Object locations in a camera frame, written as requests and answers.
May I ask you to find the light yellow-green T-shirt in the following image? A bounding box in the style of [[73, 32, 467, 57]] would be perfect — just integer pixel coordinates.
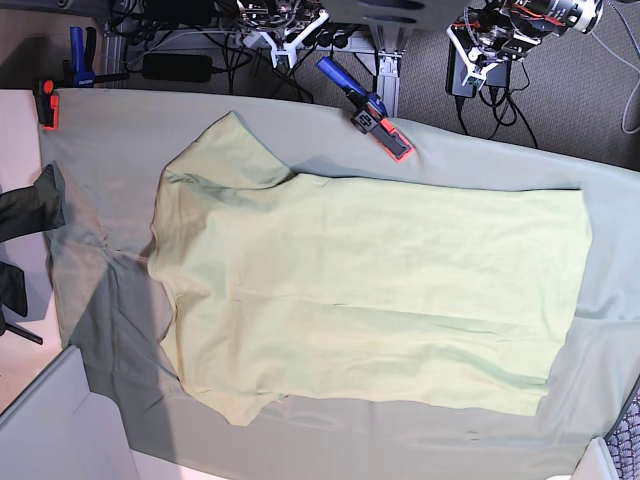
[[148, 114, 592, 426]]

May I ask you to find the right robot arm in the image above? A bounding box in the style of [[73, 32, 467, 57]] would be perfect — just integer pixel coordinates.
[[236, 0, 329, 70]]

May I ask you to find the blue orange bar clamp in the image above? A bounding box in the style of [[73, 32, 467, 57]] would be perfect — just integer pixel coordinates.
[[316, 57, 414, 163]]

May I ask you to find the grey power strip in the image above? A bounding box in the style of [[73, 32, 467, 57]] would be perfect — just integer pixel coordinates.
[[230, 22, 362, 51]]

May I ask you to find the black power brick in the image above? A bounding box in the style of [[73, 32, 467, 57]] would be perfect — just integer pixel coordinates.
[[142, 53, 213, 83]]

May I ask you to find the grey-green table cloth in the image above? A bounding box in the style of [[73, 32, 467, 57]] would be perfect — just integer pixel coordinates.
[[40, 89, 639, 479]]

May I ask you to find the black power adapter pair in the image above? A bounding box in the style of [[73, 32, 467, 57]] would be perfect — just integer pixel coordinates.
[[445, 43, 512, 98]]

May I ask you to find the dark green cloth piece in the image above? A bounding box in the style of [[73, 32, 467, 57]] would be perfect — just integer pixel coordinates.
[[1, 164, 65, 243]]

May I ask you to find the blue orange corner clamp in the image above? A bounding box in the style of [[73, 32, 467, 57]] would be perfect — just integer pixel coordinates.
[[32, 26, 130, 131]]

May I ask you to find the grey cardboard box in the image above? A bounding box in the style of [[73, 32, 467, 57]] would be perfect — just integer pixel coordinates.
[[1, 347, 139, 479]]

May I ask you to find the black tripod leg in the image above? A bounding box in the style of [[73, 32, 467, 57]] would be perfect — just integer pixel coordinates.
[[0, 320, 43, 345]]

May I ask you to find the aluminium table leg frame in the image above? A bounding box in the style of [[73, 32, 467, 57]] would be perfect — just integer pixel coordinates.
[[350, 14, 415, 117]]

